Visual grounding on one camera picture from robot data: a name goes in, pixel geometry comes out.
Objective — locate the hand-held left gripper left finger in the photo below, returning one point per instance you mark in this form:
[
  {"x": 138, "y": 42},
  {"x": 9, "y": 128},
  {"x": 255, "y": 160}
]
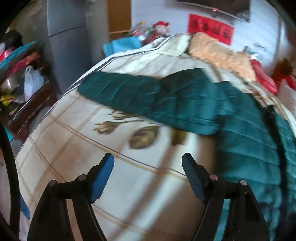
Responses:
[{"x": 104, "y": 176}]

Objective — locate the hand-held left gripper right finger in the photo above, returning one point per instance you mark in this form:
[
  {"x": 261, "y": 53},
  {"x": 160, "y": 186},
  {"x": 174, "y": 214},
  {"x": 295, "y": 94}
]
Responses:
[{"x": 193, "y": 178}]

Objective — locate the dark green puffer jacket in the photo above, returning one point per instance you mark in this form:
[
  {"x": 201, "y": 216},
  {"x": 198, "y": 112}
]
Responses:
[{"x": 185, "y": 104}]

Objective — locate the cream floral bedsheet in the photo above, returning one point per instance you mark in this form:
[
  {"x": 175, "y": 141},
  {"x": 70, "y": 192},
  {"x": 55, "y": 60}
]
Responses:
[{"x": 92, "y": 143}]

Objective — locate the dark wooden cabinet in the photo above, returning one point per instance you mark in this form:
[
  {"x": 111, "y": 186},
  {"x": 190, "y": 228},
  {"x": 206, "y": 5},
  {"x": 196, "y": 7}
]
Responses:
[{"x": 30, "y": 111}]

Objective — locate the red fuzzy cloth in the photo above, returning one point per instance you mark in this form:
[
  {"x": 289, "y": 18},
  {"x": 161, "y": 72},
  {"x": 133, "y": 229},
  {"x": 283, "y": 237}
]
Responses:
[{"x": 263, "y": 78}]

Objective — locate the bunch of bananas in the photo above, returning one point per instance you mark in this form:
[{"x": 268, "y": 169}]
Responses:
[{"x": 5, "y": 98}]

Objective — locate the beige fuzzy blanket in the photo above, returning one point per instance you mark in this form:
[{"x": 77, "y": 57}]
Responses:
[{"x": 219, "y": 53}]

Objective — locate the metal pot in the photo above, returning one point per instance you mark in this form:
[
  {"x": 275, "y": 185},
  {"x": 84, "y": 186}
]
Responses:
[{"x": 9, "y": 84}]

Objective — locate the grey refrigerator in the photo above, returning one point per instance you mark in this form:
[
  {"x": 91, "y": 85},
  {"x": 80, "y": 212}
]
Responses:
[{"x": 69, "y": 46}]

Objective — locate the red snack packet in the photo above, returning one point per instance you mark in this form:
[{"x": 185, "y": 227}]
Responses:
[{"x": 25, "y": 61}]

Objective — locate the clear plastic bag with items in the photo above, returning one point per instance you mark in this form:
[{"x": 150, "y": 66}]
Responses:
[{"x": 141, "y": 30}]

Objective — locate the teal box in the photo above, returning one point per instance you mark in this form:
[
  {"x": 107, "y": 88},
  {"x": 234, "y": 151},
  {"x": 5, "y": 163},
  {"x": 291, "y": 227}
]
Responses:
[{"x": 16, "y": 49}]

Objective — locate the stuffed toy with red hat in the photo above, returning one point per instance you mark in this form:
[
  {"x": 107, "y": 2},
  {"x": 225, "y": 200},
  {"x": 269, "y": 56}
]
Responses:
[{"x": 159, "y": 26}]

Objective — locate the red and white plastic bag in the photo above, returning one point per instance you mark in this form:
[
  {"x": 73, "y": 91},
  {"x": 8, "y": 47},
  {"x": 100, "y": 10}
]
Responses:
[{"x": 5, "y": 54}]

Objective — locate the wooden door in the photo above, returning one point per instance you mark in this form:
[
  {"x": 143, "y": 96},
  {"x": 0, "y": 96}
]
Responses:
[{"x": 119, "y": 16}]

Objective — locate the black bag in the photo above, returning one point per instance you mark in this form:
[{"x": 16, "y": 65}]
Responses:
[{"x": 12, "y": 38}]

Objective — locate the red wall poster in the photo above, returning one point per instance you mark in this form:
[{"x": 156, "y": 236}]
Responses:
[{"x": 208, "y": 27}]

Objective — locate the wall-mounted television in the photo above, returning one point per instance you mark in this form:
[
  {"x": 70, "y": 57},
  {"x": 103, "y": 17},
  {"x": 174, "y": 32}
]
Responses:
[{"x": 231, "y": 7}]

